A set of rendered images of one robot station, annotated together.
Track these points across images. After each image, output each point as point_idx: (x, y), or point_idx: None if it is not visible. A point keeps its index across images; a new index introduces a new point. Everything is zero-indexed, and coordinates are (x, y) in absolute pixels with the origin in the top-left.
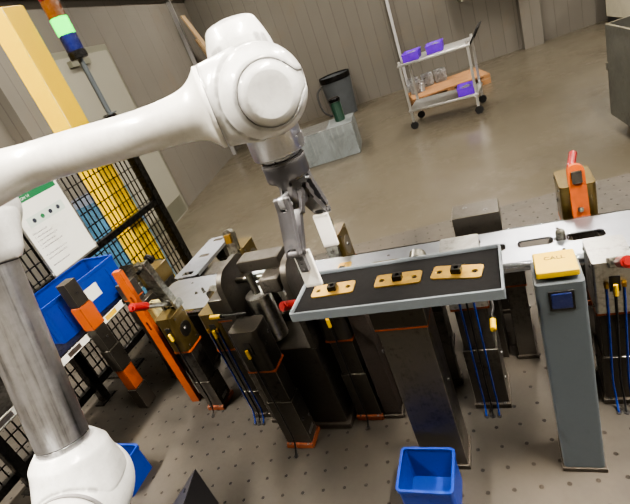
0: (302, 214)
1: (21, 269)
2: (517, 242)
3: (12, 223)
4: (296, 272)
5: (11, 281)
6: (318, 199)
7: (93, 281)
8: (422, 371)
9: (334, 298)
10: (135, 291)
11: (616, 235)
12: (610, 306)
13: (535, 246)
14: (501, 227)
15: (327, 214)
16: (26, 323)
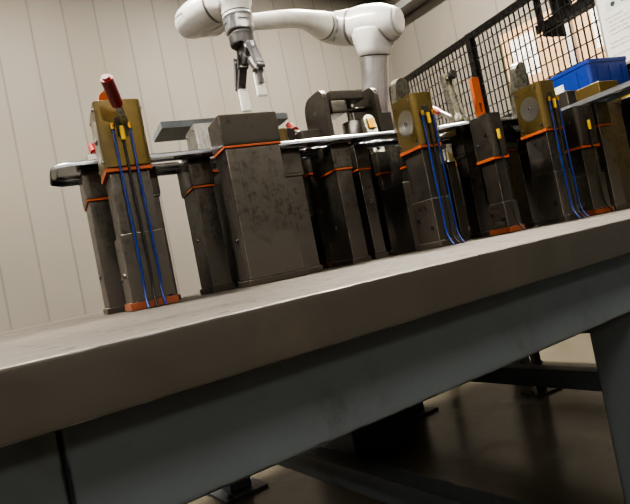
0: (239, 69)
1: (368, 61)
2: (183, 158)
3: (363, 36)
4: (312, 113)
5: (362, 66)
6: (250, 62)
7: (561, 83)
8: None
9: None
10: (475, 100)
11: (90, 154)
12: None
13: (164, 163)
14: (212, 150)
15: (253, 73)
16: (362, 89)
